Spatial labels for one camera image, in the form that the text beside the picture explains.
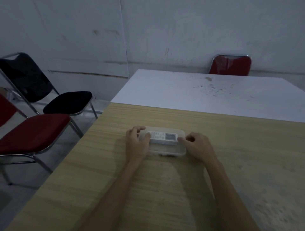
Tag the person's right hand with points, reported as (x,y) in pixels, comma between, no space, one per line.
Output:
(201,150)

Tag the person's left hand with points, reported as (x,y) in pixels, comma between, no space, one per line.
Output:
(135,147)

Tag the person's left thumb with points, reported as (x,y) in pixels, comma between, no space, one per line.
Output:
(146,136)

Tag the person's right thumb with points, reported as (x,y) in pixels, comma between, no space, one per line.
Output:
(184,141)

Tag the clear plastic container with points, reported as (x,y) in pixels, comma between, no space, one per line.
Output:
(166,150)

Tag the person's right forearm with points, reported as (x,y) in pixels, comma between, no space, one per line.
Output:
(226,195)

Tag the person's left forearm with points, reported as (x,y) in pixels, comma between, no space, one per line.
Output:
(119,195)

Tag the white remote control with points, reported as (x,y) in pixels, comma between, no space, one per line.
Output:
(164,137)

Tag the black folding chair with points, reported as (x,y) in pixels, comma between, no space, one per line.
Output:
(69,102)

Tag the red folding chair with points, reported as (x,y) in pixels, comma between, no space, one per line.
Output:
(35,133)
(230,65)

